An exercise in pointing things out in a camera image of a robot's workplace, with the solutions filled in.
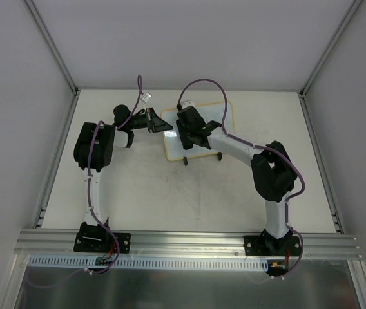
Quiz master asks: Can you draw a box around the yellow framed whiteboard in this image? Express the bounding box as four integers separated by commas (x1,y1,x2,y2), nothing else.
160,101,225,161

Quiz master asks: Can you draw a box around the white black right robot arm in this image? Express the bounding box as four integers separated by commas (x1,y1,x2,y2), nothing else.
176,104,298,256

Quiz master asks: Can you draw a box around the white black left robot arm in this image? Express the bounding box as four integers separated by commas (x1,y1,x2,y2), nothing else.
73,104,173,257

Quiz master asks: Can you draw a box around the black whiteboard stand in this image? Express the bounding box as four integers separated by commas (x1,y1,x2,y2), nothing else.
182,152,222,166

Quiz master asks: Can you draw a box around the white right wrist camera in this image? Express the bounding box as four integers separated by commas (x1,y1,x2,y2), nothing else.
177,100,196,111

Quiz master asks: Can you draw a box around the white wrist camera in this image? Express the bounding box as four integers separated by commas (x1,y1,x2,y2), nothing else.
177,100,196,111
141,92,152,104

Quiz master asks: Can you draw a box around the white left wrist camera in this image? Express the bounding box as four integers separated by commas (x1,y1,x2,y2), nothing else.
141,92,152,104

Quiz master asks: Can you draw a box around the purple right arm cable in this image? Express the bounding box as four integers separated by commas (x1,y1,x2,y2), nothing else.
176,78,306,283

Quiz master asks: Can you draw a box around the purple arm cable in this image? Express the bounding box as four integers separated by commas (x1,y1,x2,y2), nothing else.
176,78,306,283
24,73,145,288

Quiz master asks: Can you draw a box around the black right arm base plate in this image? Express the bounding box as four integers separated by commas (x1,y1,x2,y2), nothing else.
243,235,302,257

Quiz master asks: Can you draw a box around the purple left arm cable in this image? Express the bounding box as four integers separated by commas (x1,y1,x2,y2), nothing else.
24,73,145,288

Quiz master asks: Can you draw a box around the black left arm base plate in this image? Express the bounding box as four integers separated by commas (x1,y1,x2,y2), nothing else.
73,229,131,254

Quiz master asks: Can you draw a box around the white slotted cable duct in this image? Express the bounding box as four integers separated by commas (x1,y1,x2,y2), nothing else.
28,255,269,272

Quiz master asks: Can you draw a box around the aluminium mounting rail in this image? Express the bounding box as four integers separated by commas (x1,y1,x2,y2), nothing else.
14,229,363,260

